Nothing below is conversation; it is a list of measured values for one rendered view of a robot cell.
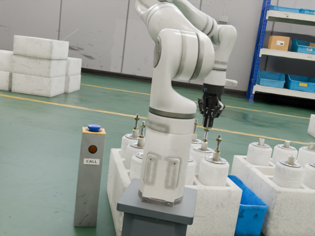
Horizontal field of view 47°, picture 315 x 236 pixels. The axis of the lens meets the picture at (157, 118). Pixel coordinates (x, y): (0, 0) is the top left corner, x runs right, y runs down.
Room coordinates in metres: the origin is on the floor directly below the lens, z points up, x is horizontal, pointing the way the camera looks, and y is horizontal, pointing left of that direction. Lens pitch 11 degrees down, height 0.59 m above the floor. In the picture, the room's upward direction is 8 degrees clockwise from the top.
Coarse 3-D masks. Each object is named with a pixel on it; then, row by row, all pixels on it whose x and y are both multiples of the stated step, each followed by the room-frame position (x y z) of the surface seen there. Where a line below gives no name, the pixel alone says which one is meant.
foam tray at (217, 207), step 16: (112, 160) 1.31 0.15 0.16; (112, 176) 1.26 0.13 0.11; (128, 176) 1.15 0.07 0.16; (112, 192) 1.22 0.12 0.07; (208, 192) 1.09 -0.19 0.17; (224, 192) 1.10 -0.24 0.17; (240, 192) 1.12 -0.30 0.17; (112, 208) 1.18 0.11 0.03; (208, 208) 1.09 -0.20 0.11; (224, 208) 1.10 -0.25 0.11; (192, 224) 1.08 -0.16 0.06; (208, 224) 1.09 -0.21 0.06; (224, 224) 1.11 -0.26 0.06
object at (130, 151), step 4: (128, 144) 1.23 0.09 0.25; (128, 148) 1.20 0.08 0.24; (132, 148) 1.19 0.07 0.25; (136, 148) 1.19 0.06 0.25; (128, 152) 1.20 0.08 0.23; (132, 152) 1.19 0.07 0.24; (136, 152) 1.18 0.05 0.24; (128, 156) 1.20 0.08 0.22; (128, 160) 1.20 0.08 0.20; (128, 164) 1.19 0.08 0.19; (128, 168) 1.19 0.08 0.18
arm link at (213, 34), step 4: (212, 20) 1.21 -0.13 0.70; (212, 24) 1.20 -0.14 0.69; (216, 24) 1.22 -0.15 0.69; (212, 28) 1.20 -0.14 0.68; (216, 28) 1.22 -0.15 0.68; (212, 32) 1.21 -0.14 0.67; (216, 32) 1.26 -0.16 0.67; (208, 36) 1.22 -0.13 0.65; (212, 36) 1.27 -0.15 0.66; (216, 36) 1.26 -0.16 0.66; (212, 40) 1.28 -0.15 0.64; (216, 40) 1.27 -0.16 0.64; (216, 44) 1.29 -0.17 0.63
